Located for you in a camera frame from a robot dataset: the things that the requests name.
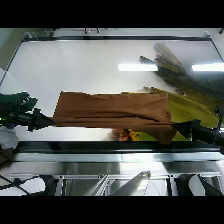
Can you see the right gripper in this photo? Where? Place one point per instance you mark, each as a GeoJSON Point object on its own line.
{"type": "Point", "coordinates": [196, 129]}

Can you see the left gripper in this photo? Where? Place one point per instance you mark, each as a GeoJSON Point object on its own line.
{"type": "Point", "coordinates": [35, 120]}

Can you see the brown garment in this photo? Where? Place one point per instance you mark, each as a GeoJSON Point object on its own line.
{"type": "Point", "coordinates": [110, 110]}

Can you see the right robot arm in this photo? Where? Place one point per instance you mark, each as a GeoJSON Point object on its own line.
{"type": "Point", "coordinates": [210, 135]}

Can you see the dark green garment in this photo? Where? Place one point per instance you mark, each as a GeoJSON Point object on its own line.
{"type": "Point", "coordinates": [15, 101]}

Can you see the white garment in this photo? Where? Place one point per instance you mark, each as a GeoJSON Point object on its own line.
{"type": "Point", "coordinates": [8, 137]}

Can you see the silver frame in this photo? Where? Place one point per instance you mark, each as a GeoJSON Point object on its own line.
{"type": "Point", "coordinates": [100, 166]}

